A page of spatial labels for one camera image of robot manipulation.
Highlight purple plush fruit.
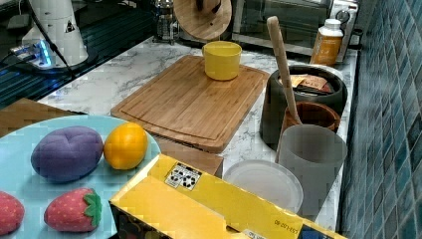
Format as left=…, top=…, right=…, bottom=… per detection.
left=31, top=125, right=104, bottom=183

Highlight yellow cup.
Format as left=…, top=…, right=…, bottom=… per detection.
left=202, top=41, right=242, bottom=81

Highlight dark grey round container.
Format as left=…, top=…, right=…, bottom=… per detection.
left=260, top=65, right=347, bottom=150

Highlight red plush strawberry at edge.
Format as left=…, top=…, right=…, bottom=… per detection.
left=0, top=191, right=25, bottom=236

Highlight frosted plastic cup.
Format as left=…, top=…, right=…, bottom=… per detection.
left=276, top=124, right=347, bottom=220

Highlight black cable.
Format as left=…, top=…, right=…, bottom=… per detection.
left=26, top=0, right=78, bottom=80

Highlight brown packets in container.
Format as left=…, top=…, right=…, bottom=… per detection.
left=291, top=74, right=332, bottom=95

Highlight glass french press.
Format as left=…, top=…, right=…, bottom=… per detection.
left=152, top=0, right=178, bottom=45

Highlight bamboo cutting board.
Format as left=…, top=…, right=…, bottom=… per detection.
left=110, top=55, right=269, bottom=153

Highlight silver toaster oven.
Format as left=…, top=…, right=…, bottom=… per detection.
left=231, top=0, right=359, bottom=62

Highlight brown wooden bowl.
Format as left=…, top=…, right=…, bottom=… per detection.
left=297, top=102, right=340, bottom=131

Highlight clear plastic lid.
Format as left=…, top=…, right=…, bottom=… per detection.
left=223, top=160, right=304, bottom=213

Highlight orange bottle white cap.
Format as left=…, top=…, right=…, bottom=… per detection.
left=311, top=19, right=343, bottom=66

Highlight yellow cardboard box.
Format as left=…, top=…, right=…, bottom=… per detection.
left=109, top=154, right=347, bottom=239

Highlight round wooden lid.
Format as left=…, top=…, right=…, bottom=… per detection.
left=173, top=0, right=232, bottom=40

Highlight yellow toy lemon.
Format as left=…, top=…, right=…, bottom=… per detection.
left=104, top=122, right=148, bottom=170

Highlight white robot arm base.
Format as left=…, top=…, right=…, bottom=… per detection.
left=10, top=0, right=90, bottom=71

